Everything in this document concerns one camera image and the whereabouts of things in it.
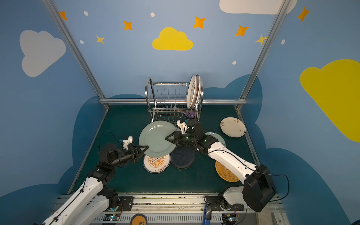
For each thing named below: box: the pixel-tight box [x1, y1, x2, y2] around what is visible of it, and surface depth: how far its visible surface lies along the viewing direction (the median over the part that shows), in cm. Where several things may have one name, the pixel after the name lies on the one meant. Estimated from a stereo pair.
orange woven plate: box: [215, 160, 240, 183], surface depth 86 cm
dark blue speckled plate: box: [170, 144, 196, 170], surface depth 90 cm
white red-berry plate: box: [220, 117, 247, 138], surface depth 110 cm
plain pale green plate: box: [138, 120, 177, 158], surface depth 79 cm
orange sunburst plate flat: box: [142, 153, 172, 174], surface depth 90 cm
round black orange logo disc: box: [130, 213, 148, 225], surface depth 72 cm
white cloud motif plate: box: [186, 74, 197, 109], surface depth 88 cm
